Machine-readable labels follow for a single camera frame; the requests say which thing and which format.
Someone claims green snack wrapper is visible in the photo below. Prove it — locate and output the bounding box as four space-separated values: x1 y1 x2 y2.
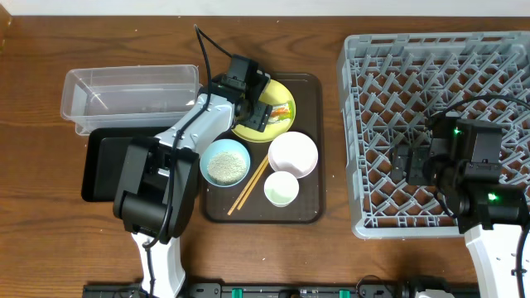
267 103 293 124

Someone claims rice food waste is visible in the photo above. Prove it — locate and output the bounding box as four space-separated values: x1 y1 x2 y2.
207 151 247 185

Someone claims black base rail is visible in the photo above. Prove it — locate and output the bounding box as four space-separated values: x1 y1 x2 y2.
82 283 392 298

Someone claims clear plastic bin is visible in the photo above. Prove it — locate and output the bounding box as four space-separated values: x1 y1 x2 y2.
60 65 200 136

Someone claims grey dishwasher rack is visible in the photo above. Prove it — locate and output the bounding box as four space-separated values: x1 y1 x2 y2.
337 31 529 239

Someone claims white paper cup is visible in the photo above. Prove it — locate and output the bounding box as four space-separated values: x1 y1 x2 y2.
263 171 300 208

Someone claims black plastic bin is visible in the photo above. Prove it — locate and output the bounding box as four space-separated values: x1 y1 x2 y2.
81 127 166 202

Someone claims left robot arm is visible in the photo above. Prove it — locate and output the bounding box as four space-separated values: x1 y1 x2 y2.
113 71 271 297

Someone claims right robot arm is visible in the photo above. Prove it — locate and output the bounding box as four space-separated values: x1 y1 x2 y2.
391 117 529 297

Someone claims pink bowl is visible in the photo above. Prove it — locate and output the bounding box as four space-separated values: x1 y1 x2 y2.
268 132 319 179

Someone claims wooden chopstick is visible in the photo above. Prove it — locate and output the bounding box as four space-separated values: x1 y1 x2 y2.
227 155 268 216
236 159 270 211

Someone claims yellow plate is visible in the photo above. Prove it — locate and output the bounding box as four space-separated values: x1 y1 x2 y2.
232 79 296 142

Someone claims brown serving tray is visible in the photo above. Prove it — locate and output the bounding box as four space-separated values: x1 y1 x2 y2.
199 73 325 224

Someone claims blue bowl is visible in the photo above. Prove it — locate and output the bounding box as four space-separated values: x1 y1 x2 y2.
200 139 251 187

